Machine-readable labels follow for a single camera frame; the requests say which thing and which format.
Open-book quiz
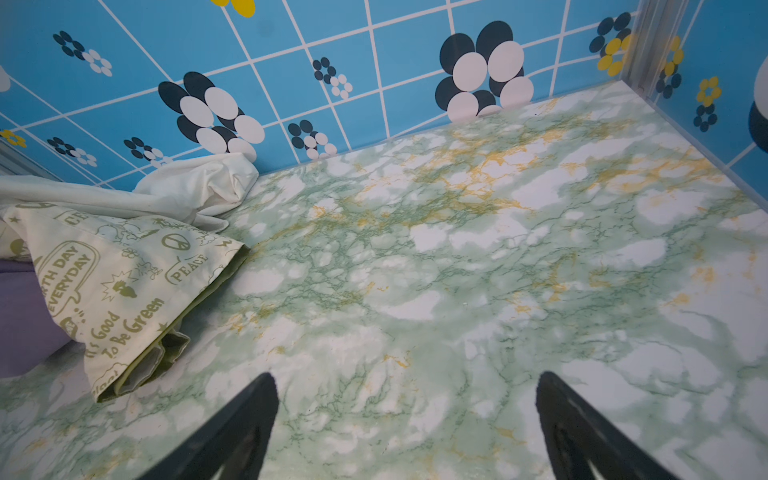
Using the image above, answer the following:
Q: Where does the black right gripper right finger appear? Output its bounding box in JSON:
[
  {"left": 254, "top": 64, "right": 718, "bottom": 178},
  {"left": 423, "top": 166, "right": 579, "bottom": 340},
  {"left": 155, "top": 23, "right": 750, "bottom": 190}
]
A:
[{"left": 536, "top": 371, "right": 676, "bottom": 479}]

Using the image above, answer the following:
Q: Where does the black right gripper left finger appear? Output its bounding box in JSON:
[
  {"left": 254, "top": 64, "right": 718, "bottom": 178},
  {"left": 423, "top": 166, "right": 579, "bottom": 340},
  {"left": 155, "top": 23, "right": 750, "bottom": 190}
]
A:
[{"left": 142, "top": 372, "right": 279, "bottom": 479}]

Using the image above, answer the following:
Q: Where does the purple shirt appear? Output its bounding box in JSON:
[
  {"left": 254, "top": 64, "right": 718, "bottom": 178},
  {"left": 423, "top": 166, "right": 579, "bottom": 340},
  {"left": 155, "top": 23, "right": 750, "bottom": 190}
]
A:
[{"left": 0, "top": 260, "right": 72, "bottom": 379}]

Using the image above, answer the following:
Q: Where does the cream green printed cloth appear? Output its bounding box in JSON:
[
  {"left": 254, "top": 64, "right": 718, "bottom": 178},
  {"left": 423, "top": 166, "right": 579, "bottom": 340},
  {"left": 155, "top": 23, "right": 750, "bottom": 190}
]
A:
[{"left": 1, "top": 202, "right": 249, "bottom": 402}]

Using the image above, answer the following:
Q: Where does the plain white cloth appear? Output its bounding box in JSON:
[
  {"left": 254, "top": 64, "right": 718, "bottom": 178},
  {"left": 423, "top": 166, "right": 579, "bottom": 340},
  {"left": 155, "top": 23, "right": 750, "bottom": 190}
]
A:
[{"left": 1, "top": 153, "right": 259, "bottom": 232}]

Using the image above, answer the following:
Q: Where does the aluminium corner post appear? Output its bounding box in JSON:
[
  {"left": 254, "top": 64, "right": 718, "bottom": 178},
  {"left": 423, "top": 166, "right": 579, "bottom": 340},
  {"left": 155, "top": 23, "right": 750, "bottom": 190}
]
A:
[{"left": 621, "top": 0, "right": 689, "bottom": 99}]

